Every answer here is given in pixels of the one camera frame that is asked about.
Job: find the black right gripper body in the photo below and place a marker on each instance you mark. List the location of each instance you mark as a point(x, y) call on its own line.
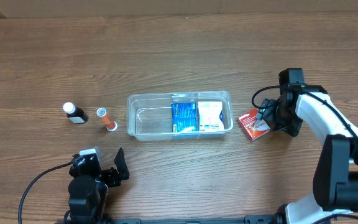
point(281, 114)

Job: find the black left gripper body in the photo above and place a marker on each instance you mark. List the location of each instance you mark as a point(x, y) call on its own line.
point(112, 177)

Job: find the red medicine box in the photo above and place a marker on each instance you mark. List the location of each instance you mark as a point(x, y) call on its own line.
point(253, 127)

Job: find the orange tablet tube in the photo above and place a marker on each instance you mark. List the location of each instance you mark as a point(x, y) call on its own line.
point(109, 123)

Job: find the white medicine box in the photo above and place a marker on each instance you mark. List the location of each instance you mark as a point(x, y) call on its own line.
point(210, 115)

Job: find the blue medicine box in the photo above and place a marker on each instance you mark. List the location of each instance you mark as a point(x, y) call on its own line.
point(184, 117)

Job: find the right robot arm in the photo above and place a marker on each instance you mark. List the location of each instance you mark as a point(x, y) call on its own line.
point(335, 183)

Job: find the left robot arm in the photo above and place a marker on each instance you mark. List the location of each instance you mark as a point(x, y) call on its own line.
point(90, 185)

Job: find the clear plastic container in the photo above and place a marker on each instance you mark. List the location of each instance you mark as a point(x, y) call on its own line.
point(149, 116)

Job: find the dark bottle white cap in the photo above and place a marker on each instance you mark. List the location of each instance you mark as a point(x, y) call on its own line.
point(74, 114)

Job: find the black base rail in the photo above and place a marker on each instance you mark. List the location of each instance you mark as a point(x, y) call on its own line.
point(248, 219)

